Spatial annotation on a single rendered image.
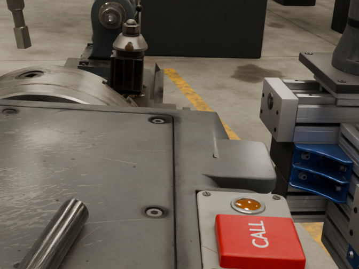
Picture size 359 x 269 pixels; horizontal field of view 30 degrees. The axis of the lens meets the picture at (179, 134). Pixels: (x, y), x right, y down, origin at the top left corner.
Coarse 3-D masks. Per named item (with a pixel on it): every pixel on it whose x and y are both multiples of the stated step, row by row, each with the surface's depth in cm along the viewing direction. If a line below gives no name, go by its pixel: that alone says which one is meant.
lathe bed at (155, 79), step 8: (72, 64) 226; (144, 72) 232; (152, 72) 228; (160, 72) 233; (144, 80) 223; (152, 80) 218; (160, 80) 224; (152, 88) 210; (160, 88) 216; (152, 96) 202; (160, 96) 209
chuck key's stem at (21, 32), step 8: (8, 0) 87; (16, 0) 86; (8, 8) 87; (16, 8) 87; (16, 16) 88; (16, 24) 88; (24, 24) 88; (16, 32) 89; (24, 32) 89; (16, 40) 89; (24, 40) 89; (24, 48) 89
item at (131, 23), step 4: (128, 20) 150; (132, 20) 150; (124, 24) 150; (128, 24) 150; (132, 24) 150; (136, 24) 151; (124, 28) 150; (128, 28) 149; (132, 28) 149; (136, 28) 150; (124, 32) 150; (128, 32) 150; (132, 32) 150; (136, 32) 150; (132, 36) 150
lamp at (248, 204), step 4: (240, 200) 56; (244, 200) 56; (248, 200) 56; (252, 200) 56; (236, 204) 55; (240, 204) 55; (244, 204) 55; (248, 204) 55; (252, 204) 55; (256, 204) 55; (244, 208) 55; (248, 208) 55; (252, 208) 55; (256, 208) 55
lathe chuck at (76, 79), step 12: (12, 72) 95; (24, 72) 93; (48, 72) 92; (60, 72) 93; (72, 72) 94; (84, 72) 95; (0, 84) 90; (12, 84) 88; (24, 84) 87; (48, 84) 87; (60, 84) 88; (72, 84) 89; (84, 84) 90; (96, 84) 92; (96, 96) 88; (108, 96) 91
